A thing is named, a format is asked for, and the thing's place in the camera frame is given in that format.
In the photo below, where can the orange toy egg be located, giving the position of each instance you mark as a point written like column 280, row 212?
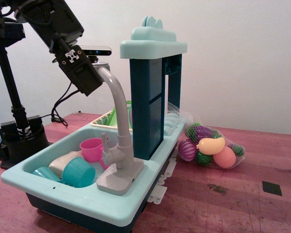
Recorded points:
column 226, row 158

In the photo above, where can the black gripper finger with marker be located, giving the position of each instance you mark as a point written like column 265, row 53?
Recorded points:
column 77, row 67

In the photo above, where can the pink toy bowl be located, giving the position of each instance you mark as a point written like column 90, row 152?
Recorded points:
column 103, row 165

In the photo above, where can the black tape square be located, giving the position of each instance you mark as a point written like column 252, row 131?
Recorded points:
column 271, row 188

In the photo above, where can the yellow toy mango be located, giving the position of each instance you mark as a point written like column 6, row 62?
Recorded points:
column 211, row 146

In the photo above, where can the light blue toy cup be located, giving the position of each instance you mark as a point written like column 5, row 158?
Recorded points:
column 45, row 172

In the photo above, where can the green toy plate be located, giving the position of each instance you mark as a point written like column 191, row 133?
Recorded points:
column 112, row 119

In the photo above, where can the teal toy sink basin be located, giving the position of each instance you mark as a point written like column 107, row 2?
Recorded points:
column 89, row 207

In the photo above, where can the dark teal shelf tower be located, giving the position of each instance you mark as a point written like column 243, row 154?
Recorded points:
column 155, row 62

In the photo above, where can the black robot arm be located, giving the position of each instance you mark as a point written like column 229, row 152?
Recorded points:
column 11, row 30

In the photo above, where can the teal toy pot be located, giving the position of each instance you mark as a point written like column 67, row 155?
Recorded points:
column 78, row 173

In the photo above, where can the cream toy dish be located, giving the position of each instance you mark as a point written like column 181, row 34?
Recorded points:
column 58, row 165

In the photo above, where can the mesh bag of toy food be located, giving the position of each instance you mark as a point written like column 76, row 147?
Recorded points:
column 193, row 133

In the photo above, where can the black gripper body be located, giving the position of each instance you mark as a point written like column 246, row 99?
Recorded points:
column 52, row 20

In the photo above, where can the grey toy faucet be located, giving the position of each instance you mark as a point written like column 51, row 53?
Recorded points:
column 124, row 168

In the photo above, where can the pink toy cup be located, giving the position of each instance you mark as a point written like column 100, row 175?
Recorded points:
column 91, row 149

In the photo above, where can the grey depth camera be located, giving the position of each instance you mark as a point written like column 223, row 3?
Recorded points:
column 96, row 50

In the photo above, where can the black camera stand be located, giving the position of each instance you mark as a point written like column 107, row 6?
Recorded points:
column 24, row 136

